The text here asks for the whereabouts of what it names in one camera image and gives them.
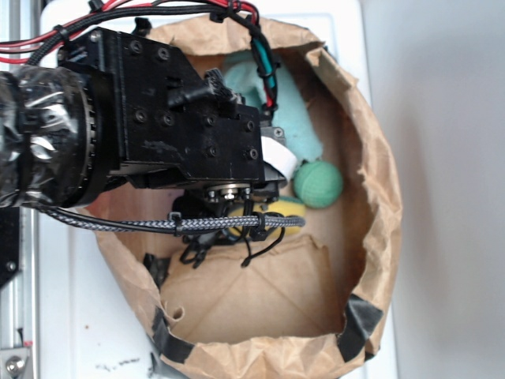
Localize grey braided cable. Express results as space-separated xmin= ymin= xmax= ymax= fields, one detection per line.
xmin=39 ymin=205 xmax=307 ymax=237

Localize green knitted ball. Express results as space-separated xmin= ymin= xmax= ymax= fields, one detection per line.
xmin=293 ymin=160 xmax=343 ymax=208

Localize aluminium frame rail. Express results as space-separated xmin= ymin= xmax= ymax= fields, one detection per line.
xmin=1 ymin=1 xmax=43 ymax=378

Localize brown paper bag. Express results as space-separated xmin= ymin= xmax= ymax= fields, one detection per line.
xmin=96 ymin=18 xmax=402 ymax=378

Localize light blue cloth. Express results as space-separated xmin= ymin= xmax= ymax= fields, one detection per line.
xmin=223 ymin=51 xmax=324 ymax=162

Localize silver corner bracket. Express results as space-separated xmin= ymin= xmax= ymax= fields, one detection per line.
xmin=1 ymin=347 xmax=33 ymax=379

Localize black corner bracket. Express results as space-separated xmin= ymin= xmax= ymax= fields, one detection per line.
xmin=0 ymin=208 xmax=21 ymax=288

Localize yellow green sponge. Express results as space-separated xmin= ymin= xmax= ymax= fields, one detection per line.
xmin=226 ymin=197 xmax=306 ymax=241

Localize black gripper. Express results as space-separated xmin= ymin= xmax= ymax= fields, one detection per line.
xmin=58 ymin=28 xmax=298 ymax=265

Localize tape wrapped robot arm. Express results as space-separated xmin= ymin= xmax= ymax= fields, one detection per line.
xmin=1 ymin=28 xmax=305 ymax=266

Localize red black wire bundle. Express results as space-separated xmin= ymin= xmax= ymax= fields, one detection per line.
xmin=0 ymin=0 xmax=282 ymax=119

